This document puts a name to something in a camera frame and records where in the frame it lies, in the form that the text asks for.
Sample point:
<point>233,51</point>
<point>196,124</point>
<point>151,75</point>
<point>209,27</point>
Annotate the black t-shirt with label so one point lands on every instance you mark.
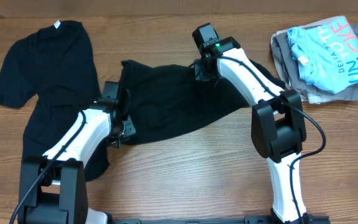
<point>56,64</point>

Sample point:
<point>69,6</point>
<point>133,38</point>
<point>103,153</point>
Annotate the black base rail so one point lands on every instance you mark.
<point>191,221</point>

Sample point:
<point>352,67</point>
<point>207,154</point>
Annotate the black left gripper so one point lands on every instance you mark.
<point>130,129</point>

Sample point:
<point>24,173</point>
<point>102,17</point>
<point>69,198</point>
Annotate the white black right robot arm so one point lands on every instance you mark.
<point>277,129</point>

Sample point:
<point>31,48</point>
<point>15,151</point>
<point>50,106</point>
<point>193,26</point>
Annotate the light blue printed t-shirt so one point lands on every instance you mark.
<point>327,55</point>

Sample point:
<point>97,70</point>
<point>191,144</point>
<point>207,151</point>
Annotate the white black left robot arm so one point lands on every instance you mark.
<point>53,186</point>

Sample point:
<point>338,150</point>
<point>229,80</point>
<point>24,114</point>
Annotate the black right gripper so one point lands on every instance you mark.
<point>199,74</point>

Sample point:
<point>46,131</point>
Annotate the patterned grey folded garment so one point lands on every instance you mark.
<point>316,96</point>

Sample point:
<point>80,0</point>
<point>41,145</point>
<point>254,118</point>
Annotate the black polo shirt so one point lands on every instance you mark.
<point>167,101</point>

